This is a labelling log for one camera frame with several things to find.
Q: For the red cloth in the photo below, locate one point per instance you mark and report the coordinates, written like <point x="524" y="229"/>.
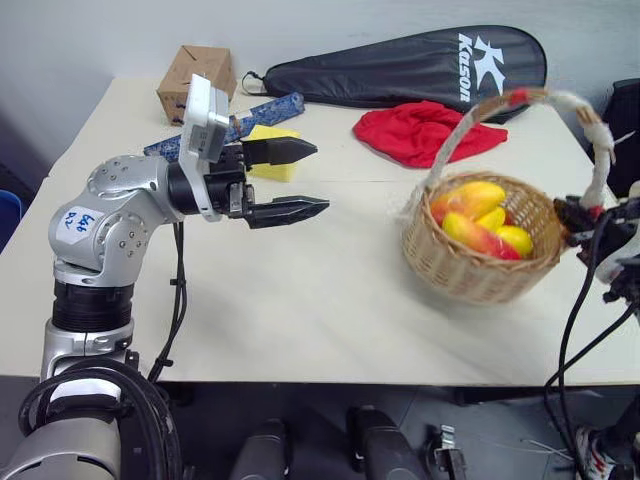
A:
<point x="400" y="130"/>

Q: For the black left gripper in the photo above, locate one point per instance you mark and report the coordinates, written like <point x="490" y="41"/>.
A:
<point x="225" y="187"/>

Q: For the black chair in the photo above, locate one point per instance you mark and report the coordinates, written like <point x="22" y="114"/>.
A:
<point x="625" y="130"/>

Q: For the small yellow mango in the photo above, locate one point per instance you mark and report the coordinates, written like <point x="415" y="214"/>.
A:
<point x="492" y="218"/>

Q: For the black Kason racket cover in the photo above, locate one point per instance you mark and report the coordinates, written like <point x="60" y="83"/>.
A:
<point x="400" y="70"/>

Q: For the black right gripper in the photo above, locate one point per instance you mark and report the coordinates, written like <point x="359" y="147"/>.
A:
<point x="620" y="225"/>

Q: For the dark rounded shape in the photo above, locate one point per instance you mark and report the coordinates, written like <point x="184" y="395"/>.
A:
<point x="260" y="450"/>
<point x="385" y="445"/>

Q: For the metal caster bracket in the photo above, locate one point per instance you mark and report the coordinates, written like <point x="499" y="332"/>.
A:
<point x="450" y="450"/>

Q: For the round yellow mango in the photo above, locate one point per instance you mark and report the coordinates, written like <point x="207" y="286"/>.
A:
<point x="517" y="240"/>

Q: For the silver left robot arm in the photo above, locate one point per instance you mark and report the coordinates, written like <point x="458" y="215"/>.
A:
<point x="115" y="220"/>

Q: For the blue bin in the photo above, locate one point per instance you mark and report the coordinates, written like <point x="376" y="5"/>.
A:
<point x="7" y="210"/>

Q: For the long blue patterned box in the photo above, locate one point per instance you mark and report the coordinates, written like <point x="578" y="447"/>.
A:
<point x="275" y="107"/>

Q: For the brown cardboard box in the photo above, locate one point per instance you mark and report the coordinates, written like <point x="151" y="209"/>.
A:
<point x="200" y="65"/>

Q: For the large red yellow mango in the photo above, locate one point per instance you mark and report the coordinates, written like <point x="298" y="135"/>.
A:
<point x="470" y="197"/>

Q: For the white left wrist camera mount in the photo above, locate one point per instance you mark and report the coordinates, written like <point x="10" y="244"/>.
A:
<point x="200" y="125"/>

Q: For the yellow sponge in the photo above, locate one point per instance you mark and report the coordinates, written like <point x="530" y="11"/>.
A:
<point x="272" y="132"/>

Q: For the white red sneaker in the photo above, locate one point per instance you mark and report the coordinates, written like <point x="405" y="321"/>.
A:
<point x="595" y="452"/>

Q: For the long red yellow mango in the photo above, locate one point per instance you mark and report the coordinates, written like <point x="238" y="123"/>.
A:
<point x="470" y="232"/>

